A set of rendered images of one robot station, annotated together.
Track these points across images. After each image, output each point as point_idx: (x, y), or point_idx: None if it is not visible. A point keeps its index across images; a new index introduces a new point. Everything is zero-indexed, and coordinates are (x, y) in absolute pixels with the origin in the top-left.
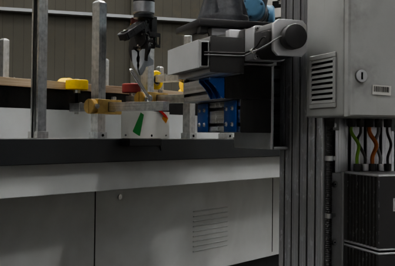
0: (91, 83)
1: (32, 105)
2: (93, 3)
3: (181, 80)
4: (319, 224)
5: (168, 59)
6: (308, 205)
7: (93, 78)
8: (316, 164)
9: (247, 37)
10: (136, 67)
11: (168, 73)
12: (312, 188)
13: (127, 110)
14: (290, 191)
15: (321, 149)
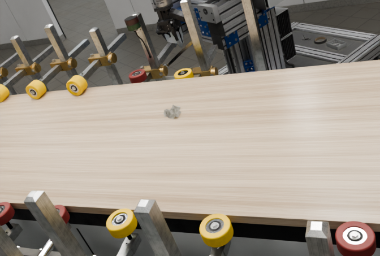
0: (205, 60)
1: (268, 68)
2: (188, 1)
3: (115, 61)
4: (279, 39)
5: (269, 0)
6: (271, 38)
7: (204, 55)
8: (272, 20)
9: None
10: (181, 42)
11: (272, 7)
12: (272, 30)
13: (210, 64)
14: None
15: (274, 12)
